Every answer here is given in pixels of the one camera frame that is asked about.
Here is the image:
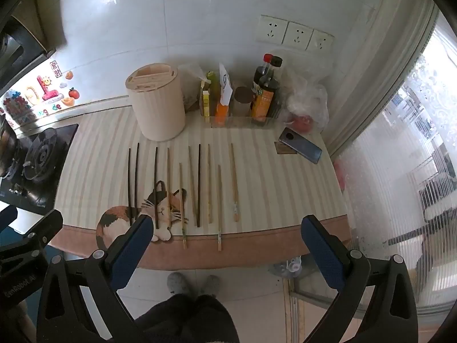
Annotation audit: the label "clear plastic bag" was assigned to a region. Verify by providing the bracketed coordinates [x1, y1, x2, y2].
[177, 61, 208, 111]

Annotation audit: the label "brown lid jar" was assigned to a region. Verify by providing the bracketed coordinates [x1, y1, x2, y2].
[233, 86, 255, 118]

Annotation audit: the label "black cap sauce bottle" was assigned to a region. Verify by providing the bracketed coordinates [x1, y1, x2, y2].
[251, 56, 283, 126]

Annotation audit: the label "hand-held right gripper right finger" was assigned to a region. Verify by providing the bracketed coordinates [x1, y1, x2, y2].
[301, 214, 418, 343]

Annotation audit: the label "grey slipper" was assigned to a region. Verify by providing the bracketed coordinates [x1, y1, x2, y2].
[167, 272, 193, 297]

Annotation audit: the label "red tomato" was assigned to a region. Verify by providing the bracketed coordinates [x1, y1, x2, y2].
[293, 114, 314, 133]

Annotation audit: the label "orange packet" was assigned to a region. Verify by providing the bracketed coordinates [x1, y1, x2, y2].
[214, 102, 230, 126]

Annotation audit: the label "person's legs in dark pants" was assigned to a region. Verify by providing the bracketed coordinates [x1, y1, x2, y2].
[134, 293, 240, 343]

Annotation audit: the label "blue smartphone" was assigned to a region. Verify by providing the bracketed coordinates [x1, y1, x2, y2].
[278, 127, 322, 165]

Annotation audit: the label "striped cat print tablecloth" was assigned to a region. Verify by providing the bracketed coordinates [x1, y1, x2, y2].
[48, 105, 352, 270]

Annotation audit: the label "red cap sauce bottle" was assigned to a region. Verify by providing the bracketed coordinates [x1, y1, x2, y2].
[252, 53, 274, 115]

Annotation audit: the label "cream cylindrical chopstick holder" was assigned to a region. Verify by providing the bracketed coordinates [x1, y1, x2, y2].
[125, 63, 186, 141]

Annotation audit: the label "black gas stove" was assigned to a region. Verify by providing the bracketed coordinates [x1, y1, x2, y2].
[0, 124, 79, 208]

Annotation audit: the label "clear plastic bottle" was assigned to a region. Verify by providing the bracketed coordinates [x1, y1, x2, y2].
[268, 255, 311, 279]

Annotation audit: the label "yellow box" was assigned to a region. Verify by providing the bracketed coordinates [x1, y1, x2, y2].
[200, 80, 212, 117]

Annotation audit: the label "white wall socket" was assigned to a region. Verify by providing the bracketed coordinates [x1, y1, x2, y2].
[256, 15, 289, 43]
[284, 22, 314, 49]
[306, 29, 335, 52]

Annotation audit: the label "green bottle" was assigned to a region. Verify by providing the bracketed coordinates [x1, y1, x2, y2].
[207, 71, 220, 117]

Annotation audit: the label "dark cooking pot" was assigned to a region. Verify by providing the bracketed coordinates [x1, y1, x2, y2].
[0, 114, 22, 179]

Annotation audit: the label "white curtain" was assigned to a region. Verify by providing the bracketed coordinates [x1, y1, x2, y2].
[325, 0, 440, 158]

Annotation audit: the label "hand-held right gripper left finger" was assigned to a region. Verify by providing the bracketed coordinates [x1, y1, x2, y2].
[36, 214, 155, 343]

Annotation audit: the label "range hood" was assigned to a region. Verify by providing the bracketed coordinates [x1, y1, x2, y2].
[0, 14, 56, 90]

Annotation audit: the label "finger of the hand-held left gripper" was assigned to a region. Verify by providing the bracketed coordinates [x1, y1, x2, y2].
[21, 209, 64, 254]
[0, 205, 18, 233]

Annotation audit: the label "dark wooden chopstick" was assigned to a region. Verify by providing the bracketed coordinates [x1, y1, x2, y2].
[197, 144, 201, 228]
[154, 146, 159, 230]
[127, 148, 133, 226]

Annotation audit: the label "translucent plastic bag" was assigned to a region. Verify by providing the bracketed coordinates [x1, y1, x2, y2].
[275, 48, 331, 133]

